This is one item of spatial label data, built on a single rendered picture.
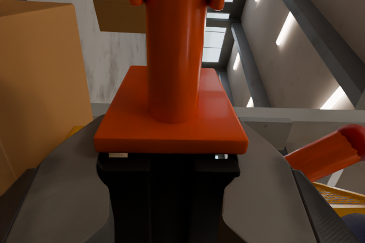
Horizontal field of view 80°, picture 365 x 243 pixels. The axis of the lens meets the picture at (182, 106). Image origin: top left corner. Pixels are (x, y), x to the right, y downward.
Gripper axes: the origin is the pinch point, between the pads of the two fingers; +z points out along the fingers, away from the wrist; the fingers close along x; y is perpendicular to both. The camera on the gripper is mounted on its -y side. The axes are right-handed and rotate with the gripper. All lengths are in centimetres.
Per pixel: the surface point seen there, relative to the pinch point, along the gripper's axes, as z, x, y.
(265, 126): 90, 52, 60
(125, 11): 133, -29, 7
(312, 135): 96, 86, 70
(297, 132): 96, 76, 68
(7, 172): 2.5, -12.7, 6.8
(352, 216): 8.2, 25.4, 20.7
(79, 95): 17.3, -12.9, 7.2
